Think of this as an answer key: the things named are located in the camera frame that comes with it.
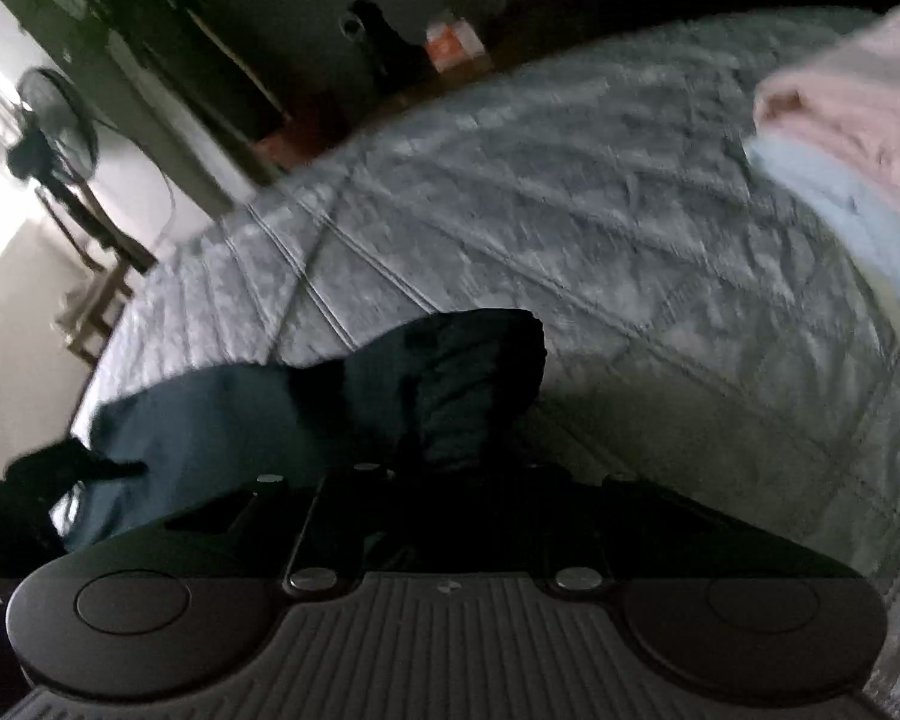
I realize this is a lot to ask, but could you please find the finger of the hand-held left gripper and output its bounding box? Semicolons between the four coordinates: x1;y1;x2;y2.
4;437;149;487

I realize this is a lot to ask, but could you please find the black speaker device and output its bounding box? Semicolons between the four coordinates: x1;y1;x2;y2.
341;0;421;80

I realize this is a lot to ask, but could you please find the terracotta plant pot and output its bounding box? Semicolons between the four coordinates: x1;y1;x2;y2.
251;116;346;181

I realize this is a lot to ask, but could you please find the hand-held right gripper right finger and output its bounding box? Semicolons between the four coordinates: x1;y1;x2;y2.
510;461;805;602

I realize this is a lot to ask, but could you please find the grey quilted bed cover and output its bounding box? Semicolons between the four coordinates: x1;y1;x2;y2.
67;4;900;720

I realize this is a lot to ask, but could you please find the orange tissue pack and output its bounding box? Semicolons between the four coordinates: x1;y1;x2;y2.
424;9;492;74

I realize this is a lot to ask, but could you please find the folded light blue garment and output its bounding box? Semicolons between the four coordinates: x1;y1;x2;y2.
742;133;900;301

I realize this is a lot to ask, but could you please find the black standing fan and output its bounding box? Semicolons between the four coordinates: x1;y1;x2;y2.
4;66;158;275

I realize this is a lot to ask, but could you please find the tall potted plant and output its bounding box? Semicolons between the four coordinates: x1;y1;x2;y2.
15;0;286;143

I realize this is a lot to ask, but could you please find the dark navy garment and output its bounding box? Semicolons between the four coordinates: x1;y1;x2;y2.
60;307;548;552

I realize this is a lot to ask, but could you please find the wooden chair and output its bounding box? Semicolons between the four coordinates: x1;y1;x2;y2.
34;184;158;368

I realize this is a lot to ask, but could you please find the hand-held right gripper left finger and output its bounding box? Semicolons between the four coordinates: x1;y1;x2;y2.
161;461;400;602

